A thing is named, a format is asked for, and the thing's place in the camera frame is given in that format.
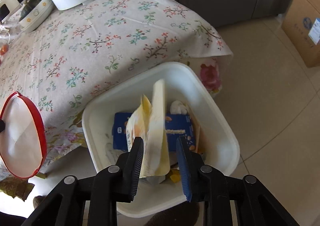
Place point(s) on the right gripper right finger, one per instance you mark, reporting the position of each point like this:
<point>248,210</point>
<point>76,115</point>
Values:
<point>203,184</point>

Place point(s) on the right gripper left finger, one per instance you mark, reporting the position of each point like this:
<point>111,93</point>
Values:
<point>114,184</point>

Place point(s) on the yellow snack wrapper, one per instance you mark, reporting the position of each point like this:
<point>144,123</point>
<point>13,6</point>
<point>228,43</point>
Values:
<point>174,175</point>

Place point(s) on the milk carton red blue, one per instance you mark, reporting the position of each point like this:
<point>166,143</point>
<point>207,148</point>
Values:
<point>198,134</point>

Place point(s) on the blue cardboard box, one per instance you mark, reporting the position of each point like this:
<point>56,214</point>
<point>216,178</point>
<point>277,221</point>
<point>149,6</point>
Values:
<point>174,126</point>

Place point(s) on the cream burger wrapper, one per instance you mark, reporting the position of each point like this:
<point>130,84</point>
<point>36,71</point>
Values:
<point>148,123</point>

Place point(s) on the white tissue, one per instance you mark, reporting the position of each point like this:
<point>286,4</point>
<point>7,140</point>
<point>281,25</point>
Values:
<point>177,107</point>

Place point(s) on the white red paper box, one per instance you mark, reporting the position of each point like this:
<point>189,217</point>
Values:
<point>23,139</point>

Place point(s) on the white trash bin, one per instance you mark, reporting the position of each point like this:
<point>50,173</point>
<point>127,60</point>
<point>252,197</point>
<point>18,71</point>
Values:
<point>181,83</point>

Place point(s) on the floral tablecloth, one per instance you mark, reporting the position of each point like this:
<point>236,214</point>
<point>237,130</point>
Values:
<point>77,54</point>

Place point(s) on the small orange tomato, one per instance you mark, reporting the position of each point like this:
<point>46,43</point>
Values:
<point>4,48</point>

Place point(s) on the white flower-print bowl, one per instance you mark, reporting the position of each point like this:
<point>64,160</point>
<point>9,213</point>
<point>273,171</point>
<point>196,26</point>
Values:
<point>41,5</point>

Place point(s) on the lower cardboard box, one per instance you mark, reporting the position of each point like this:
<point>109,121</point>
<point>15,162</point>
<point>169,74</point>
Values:
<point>301,25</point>

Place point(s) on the white plate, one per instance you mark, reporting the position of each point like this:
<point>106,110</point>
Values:
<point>35,18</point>

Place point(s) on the dark green pumpkin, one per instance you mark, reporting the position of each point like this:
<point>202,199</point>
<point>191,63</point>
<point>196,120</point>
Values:
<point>29,6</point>

